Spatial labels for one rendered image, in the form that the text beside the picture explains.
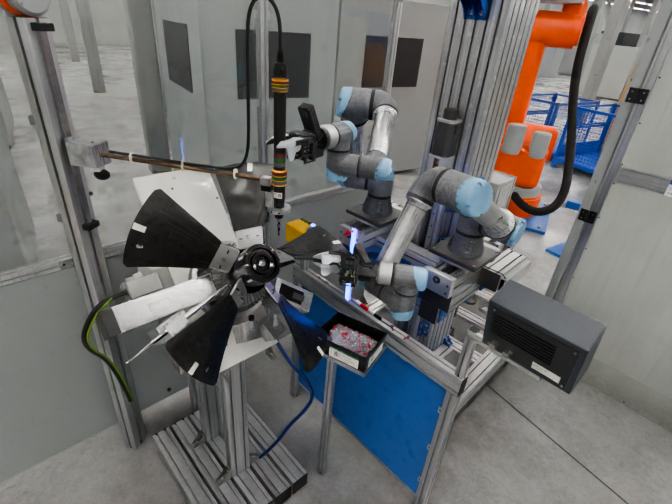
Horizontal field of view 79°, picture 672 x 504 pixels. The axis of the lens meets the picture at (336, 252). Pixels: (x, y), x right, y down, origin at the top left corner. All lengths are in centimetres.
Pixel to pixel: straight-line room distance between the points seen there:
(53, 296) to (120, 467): 88
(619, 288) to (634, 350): 37
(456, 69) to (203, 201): 115
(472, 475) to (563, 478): 45
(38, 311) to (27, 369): 26
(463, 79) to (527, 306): 105
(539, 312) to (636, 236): 148
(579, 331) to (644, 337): 164
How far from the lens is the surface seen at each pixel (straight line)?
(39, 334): 199
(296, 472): 210
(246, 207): 133
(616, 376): 298
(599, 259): 270
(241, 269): 122
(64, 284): 190
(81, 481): 237
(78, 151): 150
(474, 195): 128
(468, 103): 190
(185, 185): 153
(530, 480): 245
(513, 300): 121
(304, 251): 135
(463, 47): 190
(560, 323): 119
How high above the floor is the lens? 186
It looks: 30 degrees down
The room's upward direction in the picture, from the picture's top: 5 degrees clockwise
